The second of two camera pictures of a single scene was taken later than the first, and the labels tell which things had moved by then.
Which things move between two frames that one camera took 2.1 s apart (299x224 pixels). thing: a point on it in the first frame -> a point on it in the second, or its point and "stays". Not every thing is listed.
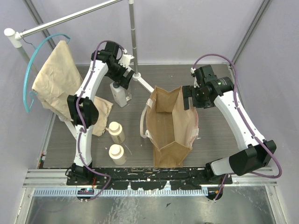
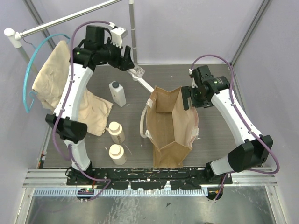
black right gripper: x=188 y=91 stays
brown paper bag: x=172 y=130 stays
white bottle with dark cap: x=119 y=93 stays
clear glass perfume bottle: x=129 y=97 -> x=137 y=72
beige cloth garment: x=59 y=77 stays
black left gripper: x=124 y=78 -> x=121 y=59
